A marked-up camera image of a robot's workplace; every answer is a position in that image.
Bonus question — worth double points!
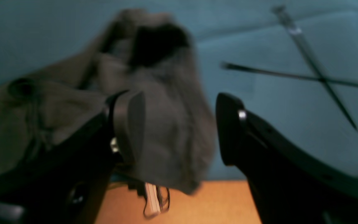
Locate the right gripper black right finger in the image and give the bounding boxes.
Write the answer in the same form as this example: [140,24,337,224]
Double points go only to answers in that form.
[215,93,358,224]

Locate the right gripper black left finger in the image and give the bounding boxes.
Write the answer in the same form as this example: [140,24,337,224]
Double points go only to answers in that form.
[0,90,145,224]

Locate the grey T-shirt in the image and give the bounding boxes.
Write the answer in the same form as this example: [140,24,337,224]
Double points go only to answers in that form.
[0,8,216,195]

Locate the blue tablecloth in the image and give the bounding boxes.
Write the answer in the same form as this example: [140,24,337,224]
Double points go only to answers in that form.
[0,0,358,176]

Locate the black cable ties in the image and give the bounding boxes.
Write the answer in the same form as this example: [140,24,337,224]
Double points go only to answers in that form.
[222,4,358,132]

